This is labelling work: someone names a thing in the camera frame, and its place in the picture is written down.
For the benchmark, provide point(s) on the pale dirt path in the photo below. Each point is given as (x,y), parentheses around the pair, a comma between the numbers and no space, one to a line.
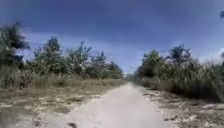
(116,106)

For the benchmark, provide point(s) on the row of trees and bushes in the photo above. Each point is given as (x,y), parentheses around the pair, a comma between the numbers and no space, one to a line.
(53,58)
(180,71)

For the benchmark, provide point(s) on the dry grass verge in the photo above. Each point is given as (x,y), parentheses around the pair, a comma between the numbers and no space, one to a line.
(43,96)
(186,110)

